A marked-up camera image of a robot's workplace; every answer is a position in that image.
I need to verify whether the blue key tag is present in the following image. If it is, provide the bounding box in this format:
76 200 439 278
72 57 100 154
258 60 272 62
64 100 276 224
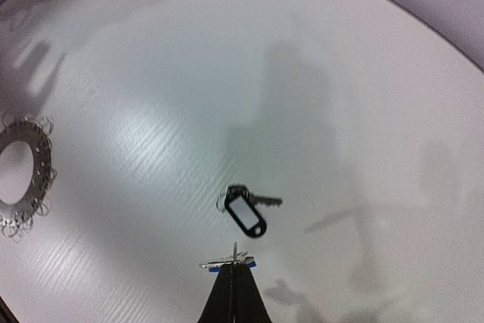
199 242 256 273

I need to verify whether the perforated metal key ring disc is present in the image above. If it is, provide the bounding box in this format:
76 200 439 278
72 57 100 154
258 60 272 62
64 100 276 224
1 115 57 241

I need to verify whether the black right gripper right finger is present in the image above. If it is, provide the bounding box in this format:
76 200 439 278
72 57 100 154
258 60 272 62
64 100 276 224
236 265 271 323

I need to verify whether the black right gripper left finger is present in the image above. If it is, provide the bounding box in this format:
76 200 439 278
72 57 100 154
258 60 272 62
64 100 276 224
197 264 235 323

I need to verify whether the black key tag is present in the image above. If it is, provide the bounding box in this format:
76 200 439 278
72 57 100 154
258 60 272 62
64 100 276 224
216 184 283 239

